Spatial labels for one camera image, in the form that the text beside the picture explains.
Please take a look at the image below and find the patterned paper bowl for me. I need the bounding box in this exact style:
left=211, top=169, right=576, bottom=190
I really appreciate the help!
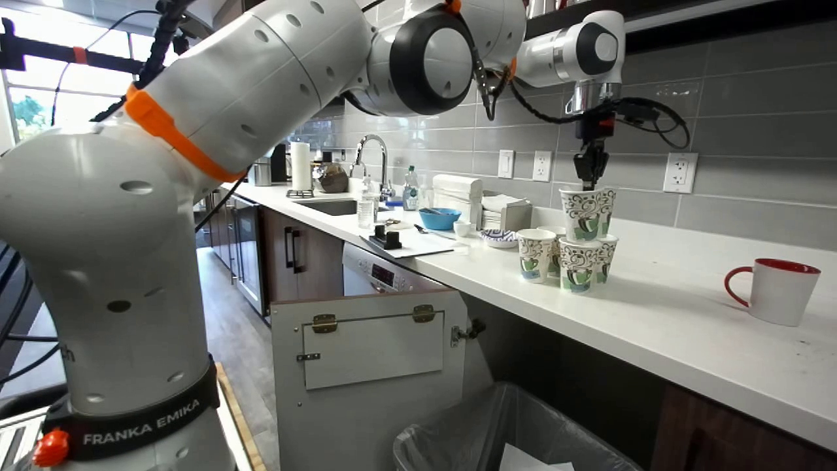
left=481, top=231, right=517, bottom=251

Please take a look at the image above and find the open cabinet door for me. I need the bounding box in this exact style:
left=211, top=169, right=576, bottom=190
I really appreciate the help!
left=271, top=287, right=491, bottom=471

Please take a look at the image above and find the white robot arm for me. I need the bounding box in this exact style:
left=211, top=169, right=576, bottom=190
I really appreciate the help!
left=0, top=0, right=624, bottom=471

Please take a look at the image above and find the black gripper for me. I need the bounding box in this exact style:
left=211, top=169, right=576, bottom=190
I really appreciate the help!
left=572, top=104, right=614, bottom=190

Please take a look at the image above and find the glass soap container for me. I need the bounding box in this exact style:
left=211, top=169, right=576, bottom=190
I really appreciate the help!
left=403, top=164, right=418, bottom=213

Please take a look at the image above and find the white cutting board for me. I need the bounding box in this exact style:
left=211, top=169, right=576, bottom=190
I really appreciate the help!
left=363, top=231, right=454, bottom=260

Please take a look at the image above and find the blue bowl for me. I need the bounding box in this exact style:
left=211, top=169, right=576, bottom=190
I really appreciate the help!
left=418, top=207, right=461, bottom=231

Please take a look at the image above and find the grey trash bin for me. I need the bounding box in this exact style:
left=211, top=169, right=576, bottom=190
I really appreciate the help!
left=392, top=381, right=644, bottom=471

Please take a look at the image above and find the dishwasher front panel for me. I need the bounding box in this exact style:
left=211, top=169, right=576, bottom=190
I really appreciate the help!
left=343, top=244, right=439, bottom=295

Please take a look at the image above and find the white mug red interior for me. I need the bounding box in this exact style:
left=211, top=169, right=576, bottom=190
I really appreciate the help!
left=725, top=257, right=822, bottom=326

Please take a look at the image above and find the black power cable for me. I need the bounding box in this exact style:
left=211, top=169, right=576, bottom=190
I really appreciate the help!
left=474, top=60, right=694, bottom=151

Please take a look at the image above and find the paper towel roll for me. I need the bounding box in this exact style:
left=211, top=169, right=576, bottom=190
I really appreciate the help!
left=291, top=142, right=312, bottom=193

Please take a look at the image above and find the clear water bottle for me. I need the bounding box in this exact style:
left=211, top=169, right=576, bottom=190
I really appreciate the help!
left=359, top=179, right=380, bottom=231

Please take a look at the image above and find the black holder object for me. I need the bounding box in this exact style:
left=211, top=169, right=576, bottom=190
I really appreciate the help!
left=371, top=226, right=403, bottom=249

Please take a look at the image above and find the napkin holder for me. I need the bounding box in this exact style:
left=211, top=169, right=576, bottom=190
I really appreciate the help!
left=481, top=193, right=530, bottom=231

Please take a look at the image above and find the wall light switch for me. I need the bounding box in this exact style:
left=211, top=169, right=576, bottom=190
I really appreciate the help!
left=498, top=149, right=516, bottom=179

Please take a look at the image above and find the wall outlet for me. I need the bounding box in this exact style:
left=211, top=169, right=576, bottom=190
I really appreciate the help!
left=530, top=151, right=551, bottom=180

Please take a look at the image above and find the chrome sink faucet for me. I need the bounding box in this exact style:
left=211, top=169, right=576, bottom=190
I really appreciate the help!
left=352, top=133, right=390, bottom=197

